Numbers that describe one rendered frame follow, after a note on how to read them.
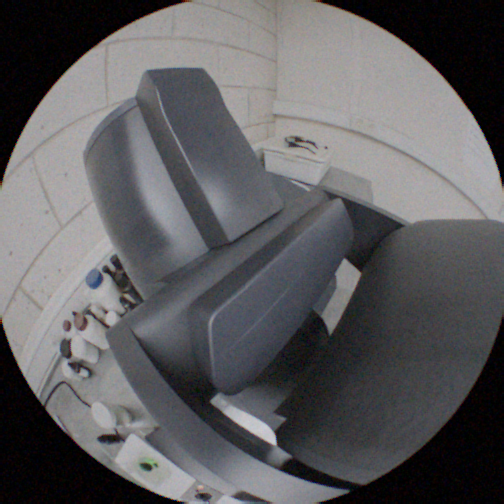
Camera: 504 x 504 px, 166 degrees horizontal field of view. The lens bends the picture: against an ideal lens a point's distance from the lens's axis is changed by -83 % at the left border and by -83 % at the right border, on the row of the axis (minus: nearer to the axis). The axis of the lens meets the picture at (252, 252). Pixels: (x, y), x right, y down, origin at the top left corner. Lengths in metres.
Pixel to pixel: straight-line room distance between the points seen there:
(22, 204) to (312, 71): 1.34
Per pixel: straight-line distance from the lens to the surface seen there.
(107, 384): 0.51
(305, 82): 1.24
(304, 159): 0.87
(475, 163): 1.48
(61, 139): 0.52
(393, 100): 1.22
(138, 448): 0.38
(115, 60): 0.60
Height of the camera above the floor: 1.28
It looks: 47 degrees down
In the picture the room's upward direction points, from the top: straight up
